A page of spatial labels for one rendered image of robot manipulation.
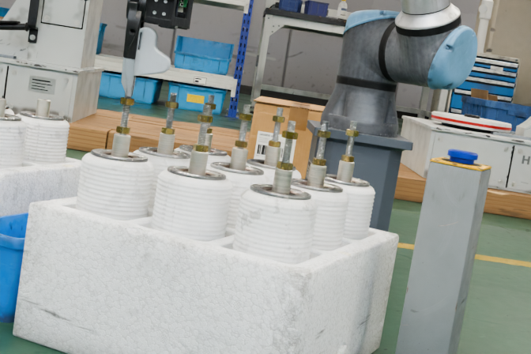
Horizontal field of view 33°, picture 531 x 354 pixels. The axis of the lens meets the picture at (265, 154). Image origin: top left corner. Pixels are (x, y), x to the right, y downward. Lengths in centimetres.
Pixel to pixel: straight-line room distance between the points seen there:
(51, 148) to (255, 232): 57
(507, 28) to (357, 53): 590
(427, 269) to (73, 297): 46
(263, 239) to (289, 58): 846
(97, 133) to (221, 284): 208
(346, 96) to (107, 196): 67
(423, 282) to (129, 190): 41
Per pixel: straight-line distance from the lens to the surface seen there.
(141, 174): 118
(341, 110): 171
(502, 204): 324
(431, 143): 323
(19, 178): 144
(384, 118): 170
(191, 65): 581
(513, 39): 759
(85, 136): 312
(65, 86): 320
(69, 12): 325
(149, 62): 117
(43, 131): 154
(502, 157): 329
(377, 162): 169
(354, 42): 171
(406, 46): 162
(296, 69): 951
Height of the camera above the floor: 41
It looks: 6 degrees down
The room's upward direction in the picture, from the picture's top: 9 degrees clockwise
